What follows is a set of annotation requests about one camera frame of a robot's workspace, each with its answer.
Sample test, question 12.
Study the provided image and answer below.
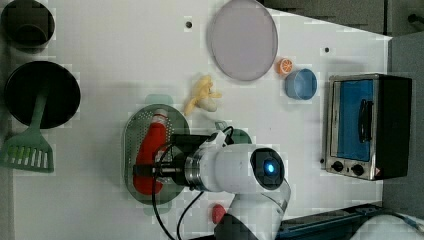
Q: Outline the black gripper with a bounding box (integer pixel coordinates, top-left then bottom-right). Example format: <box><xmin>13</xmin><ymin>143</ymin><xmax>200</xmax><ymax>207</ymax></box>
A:
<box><xmin>132</xmin><ymin>134</ymin><xmax>208</xmax><ymax>186</ymax></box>

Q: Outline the red ketchup bottle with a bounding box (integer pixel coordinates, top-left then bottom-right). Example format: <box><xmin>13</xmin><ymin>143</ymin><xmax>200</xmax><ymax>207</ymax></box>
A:
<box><xmin>133</xmin><ymin>109</ymin><xmax>168</xmax><ymax>195</ymax></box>

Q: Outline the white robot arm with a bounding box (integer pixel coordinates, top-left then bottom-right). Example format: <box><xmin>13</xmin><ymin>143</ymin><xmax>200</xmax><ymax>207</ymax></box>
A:
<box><xmin>132</xmin><ymin>131</ymin><xmax>290</xmax><ymax>240</ymax></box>

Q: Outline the green perforated strainer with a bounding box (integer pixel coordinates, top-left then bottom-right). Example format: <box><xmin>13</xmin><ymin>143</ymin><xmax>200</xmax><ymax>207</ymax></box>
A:
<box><xmin>121</xmin><ymin>94</ymin><xmax>190</xmax><ymax>209</ymax></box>

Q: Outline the red toy fruit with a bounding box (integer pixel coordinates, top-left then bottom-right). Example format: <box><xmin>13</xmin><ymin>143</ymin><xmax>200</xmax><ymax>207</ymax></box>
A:
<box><xmin>211</xmin><ymin>204</ymin><xmax>226</xmax><ymax>224</ymax></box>

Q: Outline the peeled toy banana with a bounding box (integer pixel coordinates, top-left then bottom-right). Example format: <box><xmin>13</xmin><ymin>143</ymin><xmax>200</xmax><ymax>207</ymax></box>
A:
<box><xmin>183</xmin><ymin>75</ymin><xmax>222</xmax><ymax>116</ymax></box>

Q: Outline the green mug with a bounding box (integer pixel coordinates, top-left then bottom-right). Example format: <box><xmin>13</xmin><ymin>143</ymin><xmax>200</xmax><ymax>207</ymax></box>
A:
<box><xmin>215</xmin><ymin>121</ymin><xmax>252</xmax><ymax>145</ymax></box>

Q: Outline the green slotted spatula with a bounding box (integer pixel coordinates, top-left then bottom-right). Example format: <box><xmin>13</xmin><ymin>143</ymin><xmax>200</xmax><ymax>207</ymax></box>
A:
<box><xmin>1</xmin><ymin>93</ymin><xmax>54</xmax><ymax>173</ymax></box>

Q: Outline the lilac round plate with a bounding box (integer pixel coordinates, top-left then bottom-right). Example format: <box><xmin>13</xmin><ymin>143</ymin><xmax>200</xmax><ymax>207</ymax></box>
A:
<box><xmin>208</xmin><ymin>0</ymin><xmax>278</xmax><ymax>81</ymax></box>

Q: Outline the orange slice toy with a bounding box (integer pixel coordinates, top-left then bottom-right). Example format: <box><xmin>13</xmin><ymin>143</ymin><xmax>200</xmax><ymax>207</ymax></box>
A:
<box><xmin>277</xmin><ymin>58</ymin><xmax>293</xmax><ymax>75</ymax></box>

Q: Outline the blue bowl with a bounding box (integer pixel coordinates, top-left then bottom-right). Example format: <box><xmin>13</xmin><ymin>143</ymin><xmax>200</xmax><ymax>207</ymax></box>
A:
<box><xmin>284</xmin><ymin>69</ymin><xmax>317</xmax><ymax>100</ymax></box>

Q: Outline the small black cup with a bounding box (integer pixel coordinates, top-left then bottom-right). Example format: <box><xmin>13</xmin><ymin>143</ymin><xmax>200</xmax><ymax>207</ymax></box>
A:
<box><xmin>1</xmin><ymin>0</ymin><xmax>55</xmax><ymax>49</ymax></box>

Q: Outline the black toaster oven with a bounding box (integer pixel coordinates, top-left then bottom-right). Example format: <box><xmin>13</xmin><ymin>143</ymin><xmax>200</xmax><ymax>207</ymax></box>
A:
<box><xmin>324</xmin><ymin>74</ymin><xmax>412</xmax><ymax>181</ymax></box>

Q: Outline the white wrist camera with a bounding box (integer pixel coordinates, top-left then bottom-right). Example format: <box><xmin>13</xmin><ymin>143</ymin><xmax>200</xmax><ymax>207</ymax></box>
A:
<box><xmin>204</xmin><ymin>131</ymin><xmax>234</xmax><ymax>147</ymax></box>

